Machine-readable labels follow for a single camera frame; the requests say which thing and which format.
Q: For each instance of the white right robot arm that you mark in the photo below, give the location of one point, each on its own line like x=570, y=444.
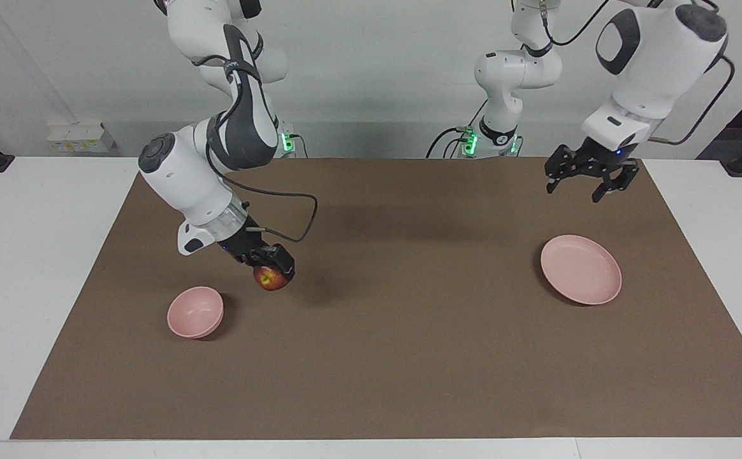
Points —
x=186, y=185

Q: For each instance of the red apple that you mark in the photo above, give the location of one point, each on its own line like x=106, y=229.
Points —
x=271, y=279

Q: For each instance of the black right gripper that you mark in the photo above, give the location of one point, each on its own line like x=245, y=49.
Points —
x=247, y=247

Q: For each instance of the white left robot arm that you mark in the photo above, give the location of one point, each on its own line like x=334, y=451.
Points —
x=651, y=64

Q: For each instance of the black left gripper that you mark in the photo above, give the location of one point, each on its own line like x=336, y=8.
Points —
x=603, y=158

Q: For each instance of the brown table mat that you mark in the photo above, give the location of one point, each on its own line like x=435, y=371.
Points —
x=377, y=331

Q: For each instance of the pink bowl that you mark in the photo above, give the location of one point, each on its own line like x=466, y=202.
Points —
x=194, y=312

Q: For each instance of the pink plate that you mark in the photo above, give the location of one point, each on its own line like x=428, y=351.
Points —
x=581, y=269

